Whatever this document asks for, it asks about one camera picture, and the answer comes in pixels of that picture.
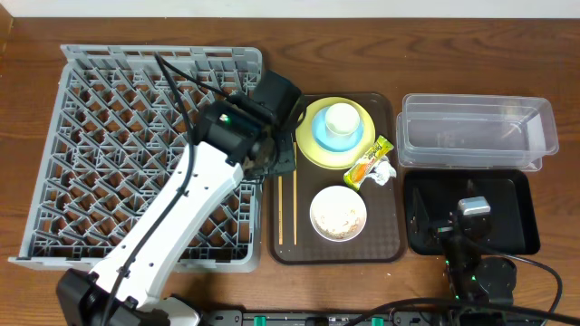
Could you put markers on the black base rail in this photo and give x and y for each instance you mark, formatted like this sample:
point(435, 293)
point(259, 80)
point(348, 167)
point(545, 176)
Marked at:
point(392, 318)

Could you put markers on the black tray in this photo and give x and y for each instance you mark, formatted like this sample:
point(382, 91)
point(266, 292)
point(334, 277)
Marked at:
point(513, 220)

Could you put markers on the grey plastic dish rack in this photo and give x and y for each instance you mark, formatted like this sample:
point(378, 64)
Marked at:
point(114, 139)

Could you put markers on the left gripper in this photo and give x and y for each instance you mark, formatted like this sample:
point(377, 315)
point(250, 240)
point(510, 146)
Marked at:
point(281, 158)

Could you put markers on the clear plastic bin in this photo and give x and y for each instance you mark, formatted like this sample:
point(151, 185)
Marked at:
point(459, 131)

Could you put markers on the white tissue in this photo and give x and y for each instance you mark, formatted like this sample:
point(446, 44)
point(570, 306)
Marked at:
point(382, 172)

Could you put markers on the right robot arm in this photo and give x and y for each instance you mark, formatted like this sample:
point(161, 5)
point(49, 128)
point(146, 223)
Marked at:
point(474, 274)

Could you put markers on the cream white cup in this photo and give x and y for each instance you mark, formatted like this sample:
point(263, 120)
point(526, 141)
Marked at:
point(342, 119)

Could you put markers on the wooden chopstick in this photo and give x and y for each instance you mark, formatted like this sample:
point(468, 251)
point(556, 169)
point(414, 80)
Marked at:
point(280, 210)
point(295, 195)

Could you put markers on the yellow plate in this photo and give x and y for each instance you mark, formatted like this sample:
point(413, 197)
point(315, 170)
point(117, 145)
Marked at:
point(325, 158)

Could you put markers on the light blue bowl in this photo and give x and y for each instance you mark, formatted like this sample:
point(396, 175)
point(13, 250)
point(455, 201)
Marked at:
point(330, 142)

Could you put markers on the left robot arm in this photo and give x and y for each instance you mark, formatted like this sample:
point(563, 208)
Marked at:
point(233, 138)

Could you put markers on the green yellow snack wrapper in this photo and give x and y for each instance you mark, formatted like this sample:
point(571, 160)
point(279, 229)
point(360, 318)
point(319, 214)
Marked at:
point(358, 173)

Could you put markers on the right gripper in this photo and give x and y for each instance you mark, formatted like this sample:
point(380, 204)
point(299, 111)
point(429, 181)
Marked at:
point(445, 230)

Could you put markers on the white bowl with food residue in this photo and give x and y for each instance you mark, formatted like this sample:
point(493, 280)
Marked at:
point(338, 214)

